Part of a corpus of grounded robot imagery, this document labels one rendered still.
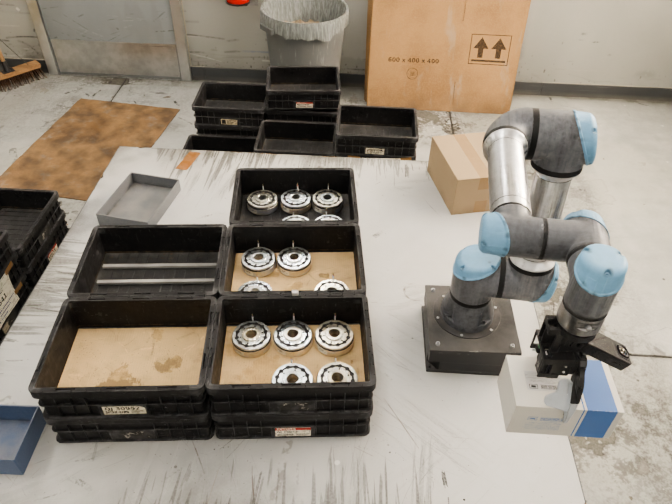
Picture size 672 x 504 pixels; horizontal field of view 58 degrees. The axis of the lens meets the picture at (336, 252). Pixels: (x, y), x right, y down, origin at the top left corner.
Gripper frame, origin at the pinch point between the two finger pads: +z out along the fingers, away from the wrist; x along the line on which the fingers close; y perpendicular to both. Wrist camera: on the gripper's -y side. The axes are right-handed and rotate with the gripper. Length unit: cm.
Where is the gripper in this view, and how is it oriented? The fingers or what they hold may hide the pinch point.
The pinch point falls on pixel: (559, 390)
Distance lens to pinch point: 128.6
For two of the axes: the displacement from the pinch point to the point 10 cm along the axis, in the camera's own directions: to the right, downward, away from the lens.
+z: -0.1, 7.4, 6.7
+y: -10.0, -0.5, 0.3
